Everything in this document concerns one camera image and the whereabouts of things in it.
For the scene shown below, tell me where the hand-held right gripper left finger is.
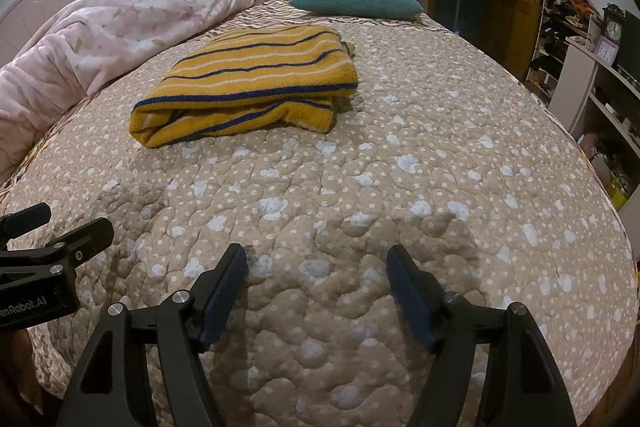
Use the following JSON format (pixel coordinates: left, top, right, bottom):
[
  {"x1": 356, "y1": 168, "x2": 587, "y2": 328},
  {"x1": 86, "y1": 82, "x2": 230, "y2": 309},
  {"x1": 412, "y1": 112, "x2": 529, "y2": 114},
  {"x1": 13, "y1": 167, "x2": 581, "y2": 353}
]
[{"x1": 55, "y1": 243, "x2": 249, "y2": 427}]

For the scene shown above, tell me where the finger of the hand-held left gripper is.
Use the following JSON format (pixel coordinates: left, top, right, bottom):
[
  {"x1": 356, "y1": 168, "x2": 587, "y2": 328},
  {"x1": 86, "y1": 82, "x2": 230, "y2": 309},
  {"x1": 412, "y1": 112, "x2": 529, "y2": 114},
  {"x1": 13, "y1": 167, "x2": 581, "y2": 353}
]
[
  {"x1": 0, "y1": 202, "x2": 53, "y2": 240},
  {"x1": 0, "y1": 217, "x2": 115, "y2": 279}
]

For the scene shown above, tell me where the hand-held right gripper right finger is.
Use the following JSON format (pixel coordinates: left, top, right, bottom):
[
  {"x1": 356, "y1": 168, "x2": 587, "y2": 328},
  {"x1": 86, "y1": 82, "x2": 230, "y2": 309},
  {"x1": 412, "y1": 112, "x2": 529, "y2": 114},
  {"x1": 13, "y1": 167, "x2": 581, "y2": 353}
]
[{"x1": 386, "y1": 244, "x2": 578, "y2": 427}]

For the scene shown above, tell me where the yellow striped sweater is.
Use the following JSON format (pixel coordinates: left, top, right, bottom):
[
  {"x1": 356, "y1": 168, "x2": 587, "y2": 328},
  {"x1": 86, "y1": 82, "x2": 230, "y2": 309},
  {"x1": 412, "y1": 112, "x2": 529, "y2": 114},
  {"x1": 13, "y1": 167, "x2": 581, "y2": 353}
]
[{"x1": 129, "y1": 25, "x2": 360, "y2": 150}]

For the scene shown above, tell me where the person's left forearm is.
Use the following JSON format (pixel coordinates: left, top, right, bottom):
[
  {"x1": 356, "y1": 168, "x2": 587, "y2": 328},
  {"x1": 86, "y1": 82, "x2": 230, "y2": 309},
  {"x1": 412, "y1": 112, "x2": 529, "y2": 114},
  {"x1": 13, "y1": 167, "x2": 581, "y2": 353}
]
[{"x1": 0, "y1": 329, "x2": 43, "y2": 408}]

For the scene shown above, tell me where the beige dotted quilted bedspread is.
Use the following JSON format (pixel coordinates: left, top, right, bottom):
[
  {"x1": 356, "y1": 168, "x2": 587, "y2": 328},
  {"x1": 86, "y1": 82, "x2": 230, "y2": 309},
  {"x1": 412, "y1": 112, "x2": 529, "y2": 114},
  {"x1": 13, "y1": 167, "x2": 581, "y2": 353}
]
[{"x1": 0, "y1": 0, "x2": 640, "y2": 427}]

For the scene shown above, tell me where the pink floral blanket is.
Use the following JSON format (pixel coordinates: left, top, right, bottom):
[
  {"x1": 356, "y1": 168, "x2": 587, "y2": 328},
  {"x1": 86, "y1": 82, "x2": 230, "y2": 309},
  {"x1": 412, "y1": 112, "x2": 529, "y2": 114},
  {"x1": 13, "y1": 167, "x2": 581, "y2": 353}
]
[{"x1": 0, "y1": 0, "x2": 259, "y2": 182}]

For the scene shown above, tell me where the pink arched headboard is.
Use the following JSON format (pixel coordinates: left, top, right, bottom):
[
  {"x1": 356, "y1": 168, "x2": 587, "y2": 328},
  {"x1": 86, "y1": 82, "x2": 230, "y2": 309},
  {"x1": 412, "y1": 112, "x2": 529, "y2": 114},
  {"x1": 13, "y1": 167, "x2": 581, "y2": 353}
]
[{"x1": 0, "y1": 0, "x2": 113, "y2": 68}]

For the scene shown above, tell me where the yellow bag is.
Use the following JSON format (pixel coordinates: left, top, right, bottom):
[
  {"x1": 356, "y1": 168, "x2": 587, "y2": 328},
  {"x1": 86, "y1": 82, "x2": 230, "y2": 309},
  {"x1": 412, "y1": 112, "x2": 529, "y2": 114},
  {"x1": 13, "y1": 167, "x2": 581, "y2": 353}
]
[{"x1": 606, "y1": 179, "x2": 629, "y2": 211}]

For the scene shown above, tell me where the white shelf unit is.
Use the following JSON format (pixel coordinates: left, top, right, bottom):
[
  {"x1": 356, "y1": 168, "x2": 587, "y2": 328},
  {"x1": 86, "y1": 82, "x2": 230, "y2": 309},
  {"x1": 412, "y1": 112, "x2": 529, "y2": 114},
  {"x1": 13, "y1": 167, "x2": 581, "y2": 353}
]
[{"x1": 550, "y1": 41, "x2": 640, "y2": 212}]

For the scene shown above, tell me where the cluttered shoe rack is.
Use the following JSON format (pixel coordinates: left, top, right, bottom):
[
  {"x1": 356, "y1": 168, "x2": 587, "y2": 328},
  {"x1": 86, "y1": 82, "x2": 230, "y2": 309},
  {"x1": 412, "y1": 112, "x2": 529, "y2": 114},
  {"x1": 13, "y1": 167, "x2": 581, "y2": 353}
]
[{"x1": 522, "y1": 0, "x2": 602, "y2": 104}]

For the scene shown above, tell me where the small purple clock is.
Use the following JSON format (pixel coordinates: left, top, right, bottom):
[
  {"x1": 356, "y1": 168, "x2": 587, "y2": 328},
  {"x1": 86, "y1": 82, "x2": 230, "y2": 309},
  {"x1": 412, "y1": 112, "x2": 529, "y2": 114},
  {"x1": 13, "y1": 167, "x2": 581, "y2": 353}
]
[{"x1": 597, "y1": 38, "x2": 621, "y2": 66}]

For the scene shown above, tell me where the black monitor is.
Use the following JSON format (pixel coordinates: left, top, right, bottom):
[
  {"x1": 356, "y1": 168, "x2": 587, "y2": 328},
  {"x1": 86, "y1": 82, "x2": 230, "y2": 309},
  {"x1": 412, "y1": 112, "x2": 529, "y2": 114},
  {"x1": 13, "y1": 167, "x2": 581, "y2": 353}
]
[{"x1": 617, "y1": 11, "x2": 640, "y2": 80}]

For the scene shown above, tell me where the dark ornate mantel clock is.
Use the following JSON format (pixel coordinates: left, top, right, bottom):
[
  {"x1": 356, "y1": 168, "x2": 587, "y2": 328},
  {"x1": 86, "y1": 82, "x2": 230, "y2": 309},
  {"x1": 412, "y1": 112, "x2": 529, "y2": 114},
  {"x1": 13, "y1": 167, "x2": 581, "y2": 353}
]
[{"x1": 601, "y1": 3, "x2": 626, "y2": 52}]

